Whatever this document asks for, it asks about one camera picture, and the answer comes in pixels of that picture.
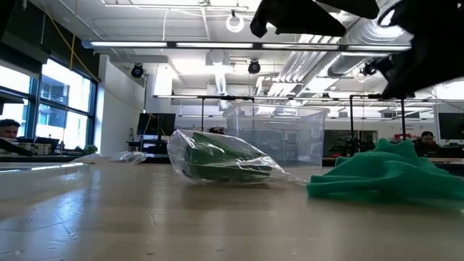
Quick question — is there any blue framed window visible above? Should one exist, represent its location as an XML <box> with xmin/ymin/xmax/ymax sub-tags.
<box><xmin>0</xmin><ymin>57</ymin><xmax>99</xmax><ymax>153</ymax></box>

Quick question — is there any black computer monitor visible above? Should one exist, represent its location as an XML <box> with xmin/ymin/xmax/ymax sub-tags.
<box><xmin>437</xmin><ymin>112</ymin><xmax>464</xmax><ymax>141</ymax></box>
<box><xmin>137</xmin><ymin>112</ymin><xmax>177</xmax><ymax>137</ymax></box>

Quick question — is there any black overhead frame bar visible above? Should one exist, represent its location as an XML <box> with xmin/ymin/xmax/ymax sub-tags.
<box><xmin>81</xmin><ymin>40</ymin><xmax>413</xmax><ymax>52</ymax></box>

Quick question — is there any black overhead camera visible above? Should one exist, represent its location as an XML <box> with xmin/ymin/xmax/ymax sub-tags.
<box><xmin>360</xmin><ymin>59</ymin><xmax>394</xmax><ymax>78</ymax></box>

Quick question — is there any teal green bandage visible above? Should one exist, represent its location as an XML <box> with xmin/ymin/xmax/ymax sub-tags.
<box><xmin>306</xmin><ymin>137</ymin><xmax>464</xmax><ymax>204</ymax></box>

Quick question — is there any white hanging cable loop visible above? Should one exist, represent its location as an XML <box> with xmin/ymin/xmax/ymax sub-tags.
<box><xmin>225</xmin><ymin>9</ymin><xmax>246</xmax><ymax>33</ymax></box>

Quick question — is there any person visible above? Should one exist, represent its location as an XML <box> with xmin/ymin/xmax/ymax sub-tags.
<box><xmin>413</xmin><ymin>130</ymin><xmax>442</xmax><ymax>158</ymax></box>
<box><xmin>0</xmin><ymin>118</ymin><xmax>33</xmax><ymax>157</ymax></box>

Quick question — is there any grass green bandage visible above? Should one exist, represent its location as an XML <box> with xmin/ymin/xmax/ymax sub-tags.
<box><xmin>184</xmin><ymin>132</ymin><xmax>273</xmax><ymax>183</ymax></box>

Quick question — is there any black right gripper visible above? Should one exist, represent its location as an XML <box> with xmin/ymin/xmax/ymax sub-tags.
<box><xmin>315</xmin><ymin>0</ymin><xmax>464</xmax><ymax>99</ymax></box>

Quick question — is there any black background gantry frame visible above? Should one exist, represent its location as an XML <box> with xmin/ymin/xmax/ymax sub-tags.
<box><xmin>348</xmin><ymin>93</ymin><xmax>418</xmax><ymax>146</ymax></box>
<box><xmin>200</xmin><ymin>95</ymin><xmax>256</xmax><ymax>132</ymax></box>

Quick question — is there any clear plastic container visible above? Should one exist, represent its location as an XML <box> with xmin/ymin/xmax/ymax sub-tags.
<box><xmin>223</xmin><ymin>101</ymin><xmax>329</xmax><ymax>170</ymax></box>

